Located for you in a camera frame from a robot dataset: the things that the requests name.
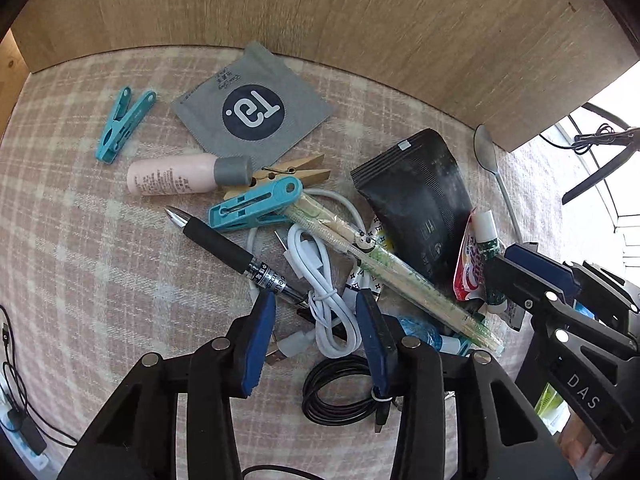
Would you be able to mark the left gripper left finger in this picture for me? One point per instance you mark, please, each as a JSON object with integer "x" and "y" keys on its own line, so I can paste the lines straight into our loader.
{"x": 134, "y": 435}

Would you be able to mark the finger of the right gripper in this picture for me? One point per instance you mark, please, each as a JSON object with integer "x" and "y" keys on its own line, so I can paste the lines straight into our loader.
{"x": 545, "y": 267}
{"x": 590, "y": 307}

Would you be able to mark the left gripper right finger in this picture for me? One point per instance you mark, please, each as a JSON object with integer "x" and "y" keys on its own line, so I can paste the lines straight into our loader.
{"x": 499, "y": 434}

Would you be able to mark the green white glue stick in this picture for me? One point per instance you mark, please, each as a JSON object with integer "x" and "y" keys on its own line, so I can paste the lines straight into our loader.
{"x": 486, "y": 236}

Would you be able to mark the right hand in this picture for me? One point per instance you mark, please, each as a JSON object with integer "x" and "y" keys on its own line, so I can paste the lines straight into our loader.
{"x": 587, "y": 457}

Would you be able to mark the red white coffee sachet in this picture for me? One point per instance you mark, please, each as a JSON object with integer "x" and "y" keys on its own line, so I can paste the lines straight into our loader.
{"x": 469, "y": 283}

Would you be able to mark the blue small spray bottle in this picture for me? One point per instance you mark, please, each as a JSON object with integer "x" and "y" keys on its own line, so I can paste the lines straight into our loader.
{"x": 428, "y": 333}

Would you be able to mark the black foil pouch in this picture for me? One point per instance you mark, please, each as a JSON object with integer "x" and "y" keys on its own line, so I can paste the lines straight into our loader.
{"x": 416, "y": 190}

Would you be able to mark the metal spoon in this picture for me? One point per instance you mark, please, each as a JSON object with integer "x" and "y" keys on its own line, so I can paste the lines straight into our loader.
{"x": 485, "y": 154}

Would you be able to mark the pink checked tablecloth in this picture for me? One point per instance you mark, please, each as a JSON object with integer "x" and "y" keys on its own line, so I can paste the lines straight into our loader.
{"x": 93, "y": 277}

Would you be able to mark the black gel pen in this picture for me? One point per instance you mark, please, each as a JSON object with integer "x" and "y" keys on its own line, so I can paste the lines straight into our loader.
{"x": 234, "y": 256}

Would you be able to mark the chopsticks in paper sleeve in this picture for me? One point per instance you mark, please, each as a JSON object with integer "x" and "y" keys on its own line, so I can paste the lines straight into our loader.
{"x": 350, "y": 238}

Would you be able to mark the wooden clothespin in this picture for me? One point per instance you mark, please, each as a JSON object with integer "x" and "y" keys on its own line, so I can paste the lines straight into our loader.
{"x": 308, "y": 170}

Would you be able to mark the teal clothespin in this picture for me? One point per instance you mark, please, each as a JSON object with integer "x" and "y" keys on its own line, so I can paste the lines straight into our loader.
{"x": 260, "y": 206}
{"x": 121, "y": 122}

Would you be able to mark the pink small bottle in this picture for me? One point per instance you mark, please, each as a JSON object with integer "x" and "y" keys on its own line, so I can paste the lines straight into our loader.
{"x": 187, "y": 174}

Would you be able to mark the grey round-logo sachet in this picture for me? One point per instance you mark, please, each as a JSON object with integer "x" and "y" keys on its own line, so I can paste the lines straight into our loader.
{"x": 255, "y": 107}

